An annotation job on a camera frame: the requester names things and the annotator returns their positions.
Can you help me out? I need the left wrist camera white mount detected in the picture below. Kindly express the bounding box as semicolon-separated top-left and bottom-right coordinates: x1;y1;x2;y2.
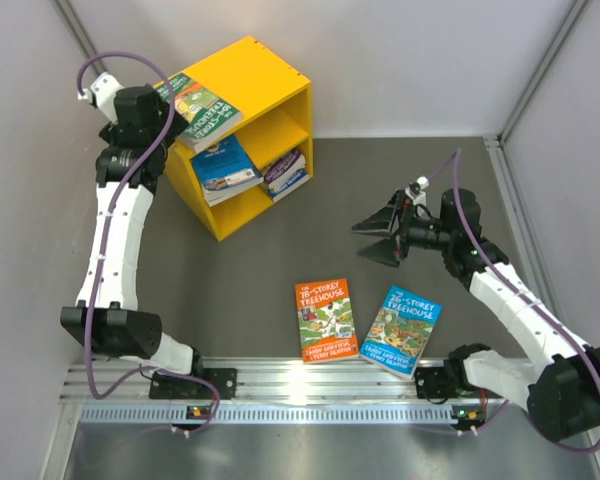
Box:
77;72;123;123

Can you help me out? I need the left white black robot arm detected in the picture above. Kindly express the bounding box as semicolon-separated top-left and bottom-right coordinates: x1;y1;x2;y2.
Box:
60;85;206;397

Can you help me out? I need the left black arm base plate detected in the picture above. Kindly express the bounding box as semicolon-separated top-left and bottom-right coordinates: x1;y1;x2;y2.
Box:
148;368;238;400

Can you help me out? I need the green 104-storey treehouse book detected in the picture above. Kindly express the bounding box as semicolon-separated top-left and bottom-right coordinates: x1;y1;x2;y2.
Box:
169;72;243;154

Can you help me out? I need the blue thick paperback book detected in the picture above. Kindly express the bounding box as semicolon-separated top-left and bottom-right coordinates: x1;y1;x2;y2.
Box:
191;135;263;192

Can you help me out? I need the orange 78-storey treehouse book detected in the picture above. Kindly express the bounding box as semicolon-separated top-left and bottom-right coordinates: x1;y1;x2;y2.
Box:
295;278;359;364

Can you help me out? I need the light blue treehouse book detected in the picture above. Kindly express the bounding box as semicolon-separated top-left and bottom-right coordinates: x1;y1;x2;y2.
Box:
360;285;442;381

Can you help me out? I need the yellow wooden shelf box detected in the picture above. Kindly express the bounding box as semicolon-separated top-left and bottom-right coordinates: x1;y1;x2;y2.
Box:
166;36;314;241

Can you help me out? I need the purple cable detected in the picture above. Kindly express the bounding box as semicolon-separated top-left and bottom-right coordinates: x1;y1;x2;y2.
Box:
424;147;600;455
75;49;222;435

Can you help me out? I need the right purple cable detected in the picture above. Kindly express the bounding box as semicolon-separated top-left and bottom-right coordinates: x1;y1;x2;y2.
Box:
424;147;600;455

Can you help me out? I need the dark Tale of Two Cities book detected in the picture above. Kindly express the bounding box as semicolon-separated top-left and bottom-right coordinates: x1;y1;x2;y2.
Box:
203;183;259;207

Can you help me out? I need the blue 91-storey treehouse book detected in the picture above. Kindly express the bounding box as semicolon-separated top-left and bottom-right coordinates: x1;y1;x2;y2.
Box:
268;170;310;203

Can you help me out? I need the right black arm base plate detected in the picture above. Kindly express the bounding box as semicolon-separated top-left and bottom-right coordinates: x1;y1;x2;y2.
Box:
413;366;483;403

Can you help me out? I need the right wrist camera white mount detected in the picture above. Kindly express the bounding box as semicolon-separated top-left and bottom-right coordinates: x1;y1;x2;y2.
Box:
404;176;429;206

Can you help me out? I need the purple 52-storey treehouse book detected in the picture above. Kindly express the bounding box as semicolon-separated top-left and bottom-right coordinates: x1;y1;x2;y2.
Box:
263;149;306;190

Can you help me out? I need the aluminium mounting rail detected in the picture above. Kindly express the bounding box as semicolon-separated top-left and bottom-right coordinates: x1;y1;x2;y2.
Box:
60;358;503;426

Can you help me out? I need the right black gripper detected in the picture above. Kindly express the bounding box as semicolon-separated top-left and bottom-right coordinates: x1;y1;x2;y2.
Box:
353;190;455;267

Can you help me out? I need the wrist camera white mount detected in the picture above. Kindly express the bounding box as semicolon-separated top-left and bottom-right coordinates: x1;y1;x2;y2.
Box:
404;176;429;206
77;72;123;123

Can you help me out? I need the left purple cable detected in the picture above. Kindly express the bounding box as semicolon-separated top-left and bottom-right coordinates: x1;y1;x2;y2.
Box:
75;49;222;435

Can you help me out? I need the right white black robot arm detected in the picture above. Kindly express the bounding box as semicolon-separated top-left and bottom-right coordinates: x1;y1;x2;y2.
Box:
352;188;600;443

